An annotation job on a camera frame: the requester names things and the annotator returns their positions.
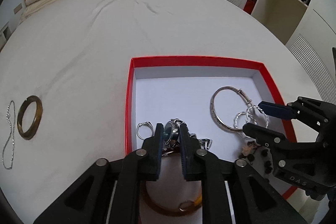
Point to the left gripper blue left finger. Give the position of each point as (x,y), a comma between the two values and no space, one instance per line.
(153,145)

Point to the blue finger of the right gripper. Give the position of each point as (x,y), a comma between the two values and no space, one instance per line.
(277,142)
(277,110)

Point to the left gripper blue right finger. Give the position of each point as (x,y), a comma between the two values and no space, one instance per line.
(189,145)

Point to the silver wristwatch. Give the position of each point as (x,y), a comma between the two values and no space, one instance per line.
(171,140)

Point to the large silver bangle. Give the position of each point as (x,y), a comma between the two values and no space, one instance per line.
(227,105)

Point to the red shallow cardboard box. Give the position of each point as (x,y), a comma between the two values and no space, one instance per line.
(163,87)

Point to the white bed sheet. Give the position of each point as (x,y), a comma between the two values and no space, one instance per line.
(78,76)

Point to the dark green jade bangle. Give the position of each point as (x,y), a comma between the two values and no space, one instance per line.
(29,117)

